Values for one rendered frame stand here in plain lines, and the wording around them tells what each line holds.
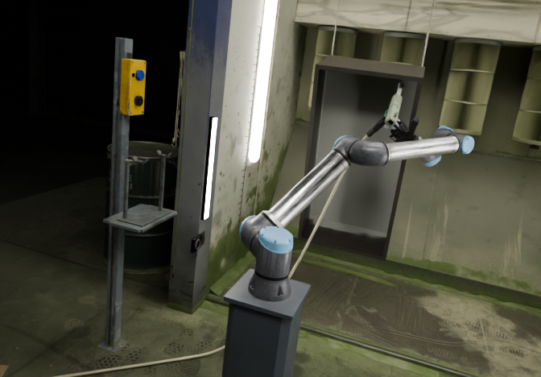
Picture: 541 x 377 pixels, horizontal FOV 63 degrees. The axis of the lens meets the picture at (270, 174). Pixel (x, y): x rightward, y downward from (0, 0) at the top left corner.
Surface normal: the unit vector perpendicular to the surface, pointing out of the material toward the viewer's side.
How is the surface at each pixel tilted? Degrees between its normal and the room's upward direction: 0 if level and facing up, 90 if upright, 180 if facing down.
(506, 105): 90
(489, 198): 57
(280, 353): 90
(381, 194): 102
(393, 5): 90
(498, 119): 90
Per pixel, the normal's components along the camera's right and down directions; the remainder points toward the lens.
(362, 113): -0.33, 0.38
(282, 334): 0.44, 0.26
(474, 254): -0.21, -0.37
